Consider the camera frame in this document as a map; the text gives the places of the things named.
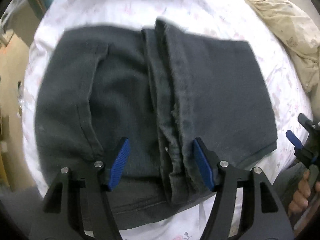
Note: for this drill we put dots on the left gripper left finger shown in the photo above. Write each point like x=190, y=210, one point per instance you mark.
x=60, y=215

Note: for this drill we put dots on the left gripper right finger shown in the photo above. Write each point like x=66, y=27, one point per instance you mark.
x=262, y=215

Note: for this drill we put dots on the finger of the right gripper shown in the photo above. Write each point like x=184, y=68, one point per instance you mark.
x=309, y=125
x=294, y=140

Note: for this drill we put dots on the dark grey pants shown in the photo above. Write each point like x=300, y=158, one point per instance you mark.
x=161, y=88

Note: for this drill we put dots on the person's right hand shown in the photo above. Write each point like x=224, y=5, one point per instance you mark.
x=300, y=197

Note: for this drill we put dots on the beige floral quilt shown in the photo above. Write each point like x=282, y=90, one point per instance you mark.
x=297, y=31

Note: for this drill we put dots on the white floral bed sheet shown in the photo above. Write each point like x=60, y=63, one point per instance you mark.
x=232, y=20

